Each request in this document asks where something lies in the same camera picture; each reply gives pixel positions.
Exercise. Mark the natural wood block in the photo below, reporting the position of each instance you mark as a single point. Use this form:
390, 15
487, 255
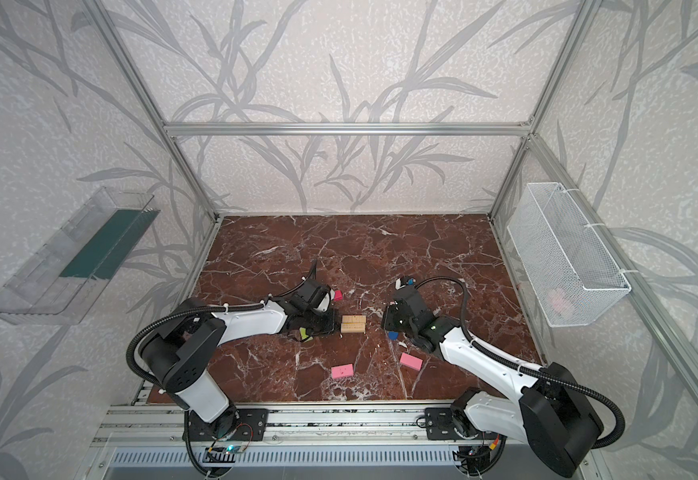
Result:
351, 328
354, 319

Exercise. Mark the pink item in basket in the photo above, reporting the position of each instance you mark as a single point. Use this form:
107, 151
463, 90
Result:
560, 303

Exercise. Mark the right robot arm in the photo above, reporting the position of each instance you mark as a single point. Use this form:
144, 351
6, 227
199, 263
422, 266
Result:
543, 406

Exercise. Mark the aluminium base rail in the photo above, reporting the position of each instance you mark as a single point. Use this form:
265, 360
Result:
304, 424

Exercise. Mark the pink block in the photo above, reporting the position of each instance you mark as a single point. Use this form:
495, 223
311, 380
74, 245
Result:
411, 362
342, 371

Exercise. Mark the white wire basket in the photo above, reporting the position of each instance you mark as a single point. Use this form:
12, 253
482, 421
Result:
561, 248

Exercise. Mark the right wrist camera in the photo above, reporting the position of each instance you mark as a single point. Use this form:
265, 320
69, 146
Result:
404, 281

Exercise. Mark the aluminium frame crossbar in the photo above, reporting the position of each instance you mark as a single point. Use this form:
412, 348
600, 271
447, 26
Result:
177, 129

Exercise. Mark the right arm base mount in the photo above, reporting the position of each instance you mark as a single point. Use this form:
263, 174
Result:
440, 425

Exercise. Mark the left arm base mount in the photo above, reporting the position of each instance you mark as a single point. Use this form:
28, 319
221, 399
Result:
237, 424

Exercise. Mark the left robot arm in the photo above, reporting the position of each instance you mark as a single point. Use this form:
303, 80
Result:
173, 352

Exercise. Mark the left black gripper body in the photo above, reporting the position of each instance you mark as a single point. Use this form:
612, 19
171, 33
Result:
323, 318

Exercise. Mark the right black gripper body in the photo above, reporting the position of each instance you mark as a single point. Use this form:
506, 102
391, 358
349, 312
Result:
398, 318

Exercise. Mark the clear plastic wall tray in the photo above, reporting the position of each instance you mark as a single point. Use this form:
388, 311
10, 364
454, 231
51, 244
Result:
60, 283

